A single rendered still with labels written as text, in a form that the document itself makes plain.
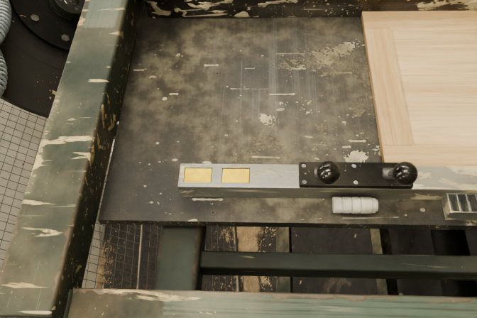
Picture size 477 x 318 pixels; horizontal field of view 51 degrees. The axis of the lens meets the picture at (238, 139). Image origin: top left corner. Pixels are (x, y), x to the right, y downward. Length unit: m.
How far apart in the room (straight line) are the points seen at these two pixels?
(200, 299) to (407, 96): 0.59
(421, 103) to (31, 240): 0.78
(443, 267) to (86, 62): 0.79
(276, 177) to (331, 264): 0.19
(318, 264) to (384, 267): 0.12
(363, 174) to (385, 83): 0.25
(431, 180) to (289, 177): 0.25
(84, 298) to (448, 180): 0.65
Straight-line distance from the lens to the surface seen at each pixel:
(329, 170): 0.79
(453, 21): 1.27
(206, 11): 1.23
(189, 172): 0.93
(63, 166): 0.92
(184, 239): 0.95
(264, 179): 0.91
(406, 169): 0.81
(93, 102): 0.99
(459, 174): 0.98
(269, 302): 0.81
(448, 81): 1.14
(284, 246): 2.00
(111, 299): 0.85
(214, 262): 0.95
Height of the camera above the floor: 2.02
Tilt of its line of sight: 29 degrees down
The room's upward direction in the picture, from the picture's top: 66 degrees counter-clockwise
